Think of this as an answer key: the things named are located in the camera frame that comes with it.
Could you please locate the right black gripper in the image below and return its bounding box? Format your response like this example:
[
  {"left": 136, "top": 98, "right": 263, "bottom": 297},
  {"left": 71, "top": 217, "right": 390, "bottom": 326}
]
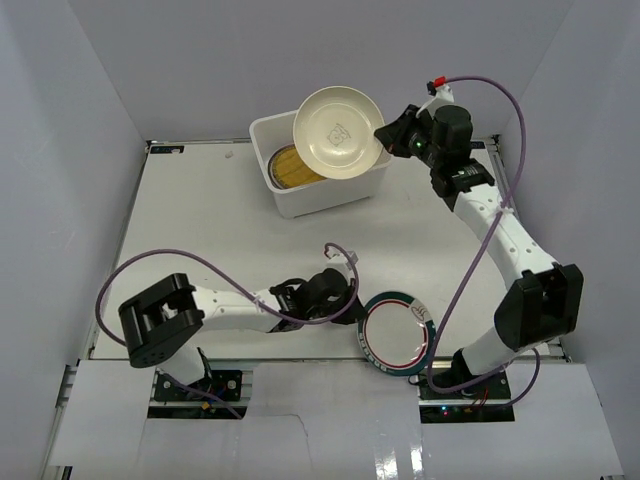
[{"left": 375, "top": 106, "right": 444, "bottom": 170}]

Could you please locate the cream white plate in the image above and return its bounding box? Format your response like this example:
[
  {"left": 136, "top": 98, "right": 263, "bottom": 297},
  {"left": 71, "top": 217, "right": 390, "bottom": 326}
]
[{"left": 292, "top": 86, "right": 384, "bottom": 180}]

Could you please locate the green red rimmed plate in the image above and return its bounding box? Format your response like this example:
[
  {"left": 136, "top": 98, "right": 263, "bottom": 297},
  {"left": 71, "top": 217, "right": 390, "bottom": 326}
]
[{"left": 357, "top": 291, "right": 436, "bottom": 377}]

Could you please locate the round bamboo woven plate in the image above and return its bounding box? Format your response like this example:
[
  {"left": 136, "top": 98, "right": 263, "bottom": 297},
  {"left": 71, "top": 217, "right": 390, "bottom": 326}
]
[{"left": 270, "top": 147, "right": 324, "bottom": 189}]

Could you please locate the orange sunburst pattern plate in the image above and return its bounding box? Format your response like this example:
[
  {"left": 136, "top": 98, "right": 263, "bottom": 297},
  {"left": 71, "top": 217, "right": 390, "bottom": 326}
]
[{"left": 268, "top": 145, "right": 304, "bottom": 189}]

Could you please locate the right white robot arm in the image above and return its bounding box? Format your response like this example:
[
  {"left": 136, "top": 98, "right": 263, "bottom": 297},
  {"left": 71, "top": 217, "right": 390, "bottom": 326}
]
[{"left": 374, "top": 105, "right": 584, "bottom": 399}]

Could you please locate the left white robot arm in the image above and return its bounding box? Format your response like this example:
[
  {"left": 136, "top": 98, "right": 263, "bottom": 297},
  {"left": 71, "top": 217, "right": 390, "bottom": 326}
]
[{"left": 118, "top": 268, "right": 367, "bottom": 399}]

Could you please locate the white plastic bin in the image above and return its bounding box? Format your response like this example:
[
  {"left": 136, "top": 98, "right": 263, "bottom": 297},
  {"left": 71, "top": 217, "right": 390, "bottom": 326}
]
[{"left": 249, "top": 111, "right": 391, "bottom": 218}]

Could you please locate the left blue table label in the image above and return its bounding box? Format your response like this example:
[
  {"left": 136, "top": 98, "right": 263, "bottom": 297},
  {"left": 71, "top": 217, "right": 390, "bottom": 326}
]
[{"left": 149, "top": 145, "right": 184, "bottom": 155}]

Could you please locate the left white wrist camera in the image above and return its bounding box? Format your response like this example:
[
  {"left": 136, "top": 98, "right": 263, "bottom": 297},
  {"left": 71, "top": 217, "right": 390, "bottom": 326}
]
[{"left": 324, "top": 247, "right": 358, "bottom": 269}]

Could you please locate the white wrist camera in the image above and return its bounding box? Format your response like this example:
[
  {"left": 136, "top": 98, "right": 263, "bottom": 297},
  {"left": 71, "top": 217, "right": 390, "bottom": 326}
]
[
  {"left": 417, "top": 77, "right": 455, "bottom": 116},
  {"left": 324, "top": 247, "right": 358, "bottom": 269}
]

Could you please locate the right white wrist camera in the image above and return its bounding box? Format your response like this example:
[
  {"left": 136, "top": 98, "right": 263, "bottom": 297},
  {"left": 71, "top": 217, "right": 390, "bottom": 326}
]
[{"left": 417, "top": 77, "right": 455, "bottom": 116}]

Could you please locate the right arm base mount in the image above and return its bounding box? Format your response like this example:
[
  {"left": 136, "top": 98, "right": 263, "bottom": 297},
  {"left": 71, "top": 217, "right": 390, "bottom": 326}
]
[{"left": 408, "top": 371, "right": 515, "bottom": 425}]

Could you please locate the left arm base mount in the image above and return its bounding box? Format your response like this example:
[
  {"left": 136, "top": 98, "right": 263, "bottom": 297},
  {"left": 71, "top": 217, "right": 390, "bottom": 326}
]
[{"left": 148, "top": 370, "right": 246, "bottom": 420}]

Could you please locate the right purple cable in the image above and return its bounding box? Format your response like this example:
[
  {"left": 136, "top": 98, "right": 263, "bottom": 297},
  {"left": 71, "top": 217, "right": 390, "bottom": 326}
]
[{"left": 424, "top": 74, "right": 544, "bottom": 411}]

